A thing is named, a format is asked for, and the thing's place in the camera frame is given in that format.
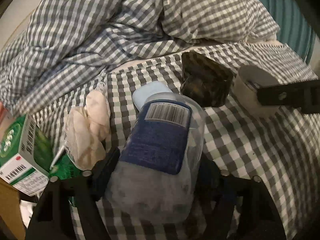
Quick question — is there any cream lace stocking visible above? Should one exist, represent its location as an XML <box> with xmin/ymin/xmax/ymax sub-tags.
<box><xmin>65</xmin><ymin>89</ymin><xmax>111</xmax><ymax>171</ymax></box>

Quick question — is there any white tape roll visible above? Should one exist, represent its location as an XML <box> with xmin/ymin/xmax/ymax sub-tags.
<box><xmin>233</xmin><ymin>66</ymin><xmax>279</xmax><ymax>119</ymax></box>

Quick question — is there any green white medicine box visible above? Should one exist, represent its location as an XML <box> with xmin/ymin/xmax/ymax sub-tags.
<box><xmin>1</xmin><ymin>114</ymin><xmax>54</xmax><ymax>196</ymax></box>

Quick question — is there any grey checkered bed sheet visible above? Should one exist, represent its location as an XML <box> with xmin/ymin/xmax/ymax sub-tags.
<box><xmin>34</xmin><ymin>43</ymin><xmax>319</xmax><ymax>239</ymax></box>

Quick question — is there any green foil packet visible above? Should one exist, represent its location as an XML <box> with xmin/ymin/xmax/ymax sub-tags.
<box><xmin>33</xmin><ymin>129</ymin><xmax>81</xmax><ymax>180</ymax></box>

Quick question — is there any dark tortoiseshell hair claw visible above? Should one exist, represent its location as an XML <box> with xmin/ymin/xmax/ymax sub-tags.
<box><xmin>180</xmin><ymin>51</ymin><xmax>233</xmax><ymax>107</ymax></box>

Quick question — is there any grey checkered duvet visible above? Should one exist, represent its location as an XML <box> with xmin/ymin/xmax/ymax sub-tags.
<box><xmin>1</xmin><ymin>0</ymin><xmax>279</xmax><ymax>114</ymax></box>

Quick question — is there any clear jar blue label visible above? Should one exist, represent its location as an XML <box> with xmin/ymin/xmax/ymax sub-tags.
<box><xmin>106</xmin><ymin>93</ymin><xmax>204</xmax><ymax>224</ymax></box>

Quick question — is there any teal curtain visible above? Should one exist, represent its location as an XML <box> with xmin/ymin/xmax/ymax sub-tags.
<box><xmin>259</xmin><ymin>0</ymin><xmax>316</xmax><ymax>63</ymax></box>

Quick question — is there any brown cardboard box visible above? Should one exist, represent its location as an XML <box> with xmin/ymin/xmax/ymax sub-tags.
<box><xmin>1</xmin><ymin>179</ymin><xmax>25</xmax><ymax>239</ymax></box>

